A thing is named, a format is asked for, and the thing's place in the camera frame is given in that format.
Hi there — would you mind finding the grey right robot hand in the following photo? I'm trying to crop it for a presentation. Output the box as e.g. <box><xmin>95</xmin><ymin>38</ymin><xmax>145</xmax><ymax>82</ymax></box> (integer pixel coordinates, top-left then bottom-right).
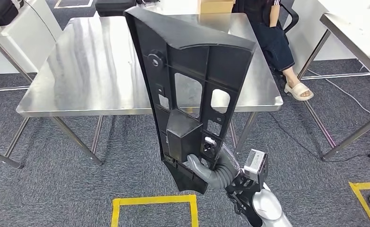
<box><xmin>186</xmin><ymin>136</ymin><xmax>240</xmax><ymax>190</ymax></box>

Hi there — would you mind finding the black plastic mounting panel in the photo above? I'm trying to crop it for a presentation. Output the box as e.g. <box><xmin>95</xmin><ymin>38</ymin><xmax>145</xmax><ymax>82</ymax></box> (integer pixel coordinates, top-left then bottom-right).
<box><xmin>123</xmin><ymin>6</ymin><xmax>257</xmax><ymax>195</ymax></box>

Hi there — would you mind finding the stainless steel workbench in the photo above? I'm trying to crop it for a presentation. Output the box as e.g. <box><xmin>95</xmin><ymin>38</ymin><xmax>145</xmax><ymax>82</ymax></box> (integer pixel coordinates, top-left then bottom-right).
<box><xmin>16</xmin><ymin>12</ymin><xmax>284</xmax><ymax>166</ymax></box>

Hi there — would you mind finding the pale slide sandal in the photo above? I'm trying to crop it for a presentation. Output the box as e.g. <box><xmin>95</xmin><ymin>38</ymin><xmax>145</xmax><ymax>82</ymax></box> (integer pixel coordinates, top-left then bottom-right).
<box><xmin>283</xmin><ymin>82</ymin><xmax>315</xmax><ymax>102</ymax></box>

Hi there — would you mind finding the seated person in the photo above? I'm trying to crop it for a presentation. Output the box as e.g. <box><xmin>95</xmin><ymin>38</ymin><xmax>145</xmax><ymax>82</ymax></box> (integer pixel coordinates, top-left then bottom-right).
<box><xmin>232</xmin><ymin>0</ymin><xmax>315</xmax><ymax>102</ymax></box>

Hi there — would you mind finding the brown cardboard box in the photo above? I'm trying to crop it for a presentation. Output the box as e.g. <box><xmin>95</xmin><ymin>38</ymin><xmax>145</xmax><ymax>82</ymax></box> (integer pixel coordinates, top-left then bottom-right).
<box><xmin>197</xmin><ymin>0</ymin><xmax>236</xmax><ymax>15</ymax></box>

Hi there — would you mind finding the black office chair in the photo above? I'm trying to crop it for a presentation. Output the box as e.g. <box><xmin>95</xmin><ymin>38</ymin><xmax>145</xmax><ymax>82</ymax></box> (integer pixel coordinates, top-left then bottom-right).
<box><xmin>279</xmin><ymin>3</ymin><xmax>300</xmax><ymax>34</ymax></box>

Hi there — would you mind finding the white rear table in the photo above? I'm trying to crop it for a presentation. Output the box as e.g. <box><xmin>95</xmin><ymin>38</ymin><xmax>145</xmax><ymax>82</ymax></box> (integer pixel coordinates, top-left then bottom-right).
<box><xmin>92</xmin><ymin>0</ymin><xmax>204</xmax><ymax>18</ymax></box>

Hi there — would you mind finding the white cabinet desk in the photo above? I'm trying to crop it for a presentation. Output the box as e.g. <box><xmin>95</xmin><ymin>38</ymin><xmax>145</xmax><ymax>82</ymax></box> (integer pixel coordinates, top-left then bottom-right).
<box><xmin>283</xmin><ymin>0</ymin><xmax>370</xmax><ymax>74</ymax></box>
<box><xmin>0</xmin><ymin>0</ymin><xmax>64</xmax><ymax>76</ymax></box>

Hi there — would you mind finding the black zip carry case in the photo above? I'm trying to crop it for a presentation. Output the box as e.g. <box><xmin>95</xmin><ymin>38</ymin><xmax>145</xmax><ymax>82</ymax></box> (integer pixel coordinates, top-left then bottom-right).
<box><xmin>0</xmin><ymin>0</ymin><xmax>19</xmax><ymax>26</ymax></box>
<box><xmin>95</xmin><ymin>0</ymin><xmax>138</xmax><ymax>17</ymax></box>

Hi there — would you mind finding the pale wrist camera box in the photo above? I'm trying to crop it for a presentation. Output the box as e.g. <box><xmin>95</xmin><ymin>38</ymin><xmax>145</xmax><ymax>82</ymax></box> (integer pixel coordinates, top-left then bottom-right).
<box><xmin>244</xmin><ymin>148</ymin><xmax>269</xmax><ymax>183</ymax></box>

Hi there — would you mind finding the black floor cable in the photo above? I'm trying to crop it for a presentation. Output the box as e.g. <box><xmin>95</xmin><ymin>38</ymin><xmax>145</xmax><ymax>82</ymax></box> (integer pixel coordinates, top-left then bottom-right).
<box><xmin>267</xmin><ymin>112</ymin><xmax>370</xmax><ymax>164</ymax></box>

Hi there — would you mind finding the white floor cable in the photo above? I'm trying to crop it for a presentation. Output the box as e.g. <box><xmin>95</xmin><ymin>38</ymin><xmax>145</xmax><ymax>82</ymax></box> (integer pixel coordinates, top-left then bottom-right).
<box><xmin>307</xmin><ymin>69</ymin><xmax>370</xmax><ymax>121</ymax></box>

